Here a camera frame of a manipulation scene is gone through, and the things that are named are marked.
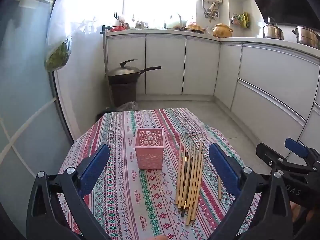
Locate brown trash bin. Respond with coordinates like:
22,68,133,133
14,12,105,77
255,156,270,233
110,81,138,108

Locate patterned striped tablecloth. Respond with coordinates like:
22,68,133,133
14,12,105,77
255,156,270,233
57,108,262,240

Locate black range hood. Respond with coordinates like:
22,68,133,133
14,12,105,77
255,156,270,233
241,0,320,27

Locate white kitchen counter cabinet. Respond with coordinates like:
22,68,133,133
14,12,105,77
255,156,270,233
104,28,320,170

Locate pink perforated plastic basket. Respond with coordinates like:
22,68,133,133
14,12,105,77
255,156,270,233
132,127,165,170

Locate person's right hand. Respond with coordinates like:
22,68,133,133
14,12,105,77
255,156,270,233
291,202,320,224

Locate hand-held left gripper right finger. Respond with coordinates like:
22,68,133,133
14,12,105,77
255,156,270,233
209,143,294,240

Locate wicker basket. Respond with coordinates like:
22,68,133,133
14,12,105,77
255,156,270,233
184,23,205,33

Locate cluster of small jars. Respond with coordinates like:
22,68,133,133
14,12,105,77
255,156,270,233
126,15,150,29

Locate steel kettle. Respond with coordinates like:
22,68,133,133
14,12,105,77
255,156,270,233
262,17,284,40

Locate crumpled plastic bag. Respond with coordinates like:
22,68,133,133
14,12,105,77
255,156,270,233
116,101,138,112

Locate pile of wooden chopsticks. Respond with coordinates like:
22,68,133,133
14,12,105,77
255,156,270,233
175,140,203,226

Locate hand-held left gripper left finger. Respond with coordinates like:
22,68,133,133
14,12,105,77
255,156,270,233
26,144,112,240

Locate wall rack with green packets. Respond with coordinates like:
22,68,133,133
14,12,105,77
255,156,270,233
230,12,250,29

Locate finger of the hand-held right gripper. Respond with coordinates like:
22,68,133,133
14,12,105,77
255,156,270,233
255,143,308,173
284,137,320,168

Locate metal wok lid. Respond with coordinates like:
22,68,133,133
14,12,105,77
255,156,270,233
108,59,141,77

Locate yellow clay pot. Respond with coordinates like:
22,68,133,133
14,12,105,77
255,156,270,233
212,23,234,38

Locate black chopstick gold band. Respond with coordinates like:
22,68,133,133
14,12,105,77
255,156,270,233
186,152,195,205
181,150,190,217

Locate hanging plastic bag of greens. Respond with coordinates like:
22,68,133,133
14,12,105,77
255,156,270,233
44,0,105,72

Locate black wok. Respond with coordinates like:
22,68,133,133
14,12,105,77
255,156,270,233
107,66,162,85

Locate steel stockpot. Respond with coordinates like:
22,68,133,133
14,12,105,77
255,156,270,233
292,26,320,50

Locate water heater pipes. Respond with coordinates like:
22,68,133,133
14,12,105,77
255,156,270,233
201,0,220,18

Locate frosted glass sliding door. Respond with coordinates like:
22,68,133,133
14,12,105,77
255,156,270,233
0,0,75,240

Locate kitchen faucet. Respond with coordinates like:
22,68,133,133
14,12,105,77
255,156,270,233
175,12,184,30

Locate kitchen window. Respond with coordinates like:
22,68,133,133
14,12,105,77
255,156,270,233
60,0,200,29

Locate pale green container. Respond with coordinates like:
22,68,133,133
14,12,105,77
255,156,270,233
164,15,188,30

